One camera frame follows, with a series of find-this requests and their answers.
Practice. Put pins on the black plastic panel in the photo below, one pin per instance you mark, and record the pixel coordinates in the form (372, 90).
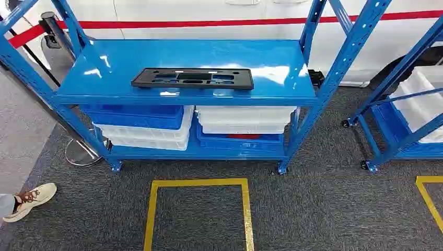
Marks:
(243, 81)

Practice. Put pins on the white plastic crate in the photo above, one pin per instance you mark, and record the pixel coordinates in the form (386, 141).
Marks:
(145, 137)
(242, 119)
(422, 100)

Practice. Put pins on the red item in crate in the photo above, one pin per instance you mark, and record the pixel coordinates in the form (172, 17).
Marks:
(243, 137)

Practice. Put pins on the blue plastic crate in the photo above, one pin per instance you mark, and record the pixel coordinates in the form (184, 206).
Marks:
(389, 121)
(239, 144)
(138, 119)

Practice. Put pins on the blue metal shelving rack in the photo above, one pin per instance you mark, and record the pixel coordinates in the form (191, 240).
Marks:
(193, 52)

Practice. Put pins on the white car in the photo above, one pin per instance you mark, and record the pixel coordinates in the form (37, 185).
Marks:
(207, 33)

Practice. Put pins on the long red barrier belt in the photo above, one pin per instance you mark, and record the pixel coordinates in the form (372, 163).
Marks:
(207, 23)

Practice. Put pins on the small black device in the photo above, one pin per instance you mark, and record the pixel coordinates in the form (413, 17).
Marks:
(315, 78)

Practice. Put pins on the blue wheeled shelving rack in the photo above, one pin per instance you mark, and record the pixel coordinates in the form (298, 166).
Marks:
(412, 151)

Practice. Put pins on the black barrier stanchion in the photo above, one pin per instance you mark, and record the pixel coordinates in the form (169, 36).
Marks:
(50, 26)

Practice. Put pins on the person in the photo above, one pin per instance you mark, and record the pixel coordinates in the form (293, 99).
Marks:
(33, 199)

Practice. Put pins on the short red barrier belt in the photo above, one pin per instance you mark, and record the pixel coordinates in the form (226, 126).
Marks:
(26, 36)

